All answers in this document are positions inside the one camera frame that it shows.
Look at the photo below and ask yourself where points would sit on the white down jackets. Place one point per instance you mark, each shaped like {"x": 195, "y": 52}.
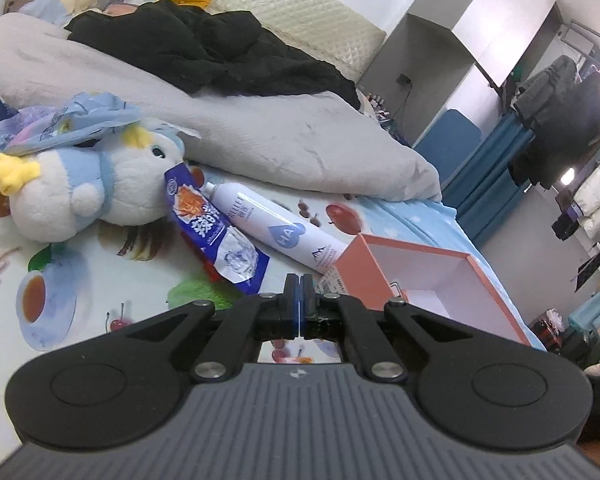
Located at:
{"x": 597, "y": 195}

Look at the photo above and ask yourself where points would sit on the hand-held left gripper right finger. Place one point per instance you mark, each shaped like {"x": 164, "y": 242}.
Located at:
{"x": 306, "y": 305}

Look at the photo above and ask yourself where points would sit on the fruit print mat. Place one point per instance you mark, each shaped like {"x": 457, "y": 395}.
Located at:
{"x": 130, "y": 280}

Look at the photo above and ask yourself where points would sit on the metal clothes rack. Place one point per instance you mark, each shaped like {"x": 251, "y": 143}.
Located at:
{"x": 587, "y": 35}

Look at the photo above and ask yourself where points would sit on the white spray bottle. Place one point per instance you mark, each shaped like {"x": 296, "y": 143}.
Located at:
{"x": 280, "y": 230}

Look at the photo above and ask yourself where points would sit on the blue snack packet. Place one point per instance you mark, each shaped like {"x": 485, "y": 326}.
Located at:
{"x": 215, "y": 240}

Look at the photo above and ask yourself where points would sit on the white label snack packet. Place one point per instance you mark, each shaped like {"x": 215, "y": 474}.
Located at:
{"x": 336, "y": 280}

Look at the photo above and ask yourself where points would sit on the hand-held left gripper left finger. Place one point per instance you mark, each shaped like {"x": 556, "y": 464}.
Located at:
{"x": 292, "y": 305}

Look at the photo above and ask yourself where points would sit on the light blue patterned quilt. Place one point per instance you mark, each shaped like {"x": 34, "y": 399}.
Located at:
{"x": 80, "y": 0}

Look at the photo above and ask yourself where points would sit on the grey blanket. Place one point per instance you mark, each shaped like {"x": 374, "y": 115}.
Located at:
{"x": 280, "y": 135}

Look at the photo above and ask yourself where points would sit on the nightstand clutter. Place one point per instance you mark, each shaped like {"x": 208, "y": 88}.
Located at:
{"x": 382, "y": 115}

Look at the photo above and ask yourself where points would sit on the white cabinet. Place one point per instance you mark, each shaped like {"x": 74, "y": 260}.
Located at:
{"x": 480, "y": 10}

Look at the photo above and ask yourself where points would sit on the pink cardboard box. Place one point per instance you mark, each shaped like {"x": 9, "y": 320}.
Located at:
{"x": 430, "y": 270}

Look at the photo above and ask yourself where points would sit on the blue chair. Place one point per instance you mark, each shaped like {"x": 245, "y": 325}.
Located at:
{"x": 450, "y": 135}

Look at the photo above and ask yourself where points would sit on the blue plastic bag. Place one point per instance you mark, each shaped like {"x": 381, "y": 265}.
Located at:
{"x": 55, "y": 120}

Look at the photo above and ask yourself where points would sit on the wall socket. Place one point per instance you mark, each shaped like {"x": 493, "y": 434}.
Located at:
{"x": 404, "y": 80}

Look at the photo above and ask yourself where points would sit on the black clothing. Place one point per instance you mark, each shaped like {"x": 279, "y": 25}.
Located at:
{"x": 205, "y": 45}

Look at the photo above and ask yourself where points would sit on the cream quilted pillow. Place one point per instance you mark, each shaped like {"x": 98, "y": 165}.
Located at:
{"x": 305, "y": 15}

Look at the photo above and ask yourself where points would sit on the blue white plush penguin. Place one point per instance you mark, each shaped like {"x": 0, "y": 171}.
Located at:
{"x": 60, "y": 190}

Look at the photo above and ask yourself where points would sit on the hanging dark clothes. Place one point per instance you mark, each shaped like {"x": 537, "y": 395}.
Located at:
{"x": 570, "y": 120}

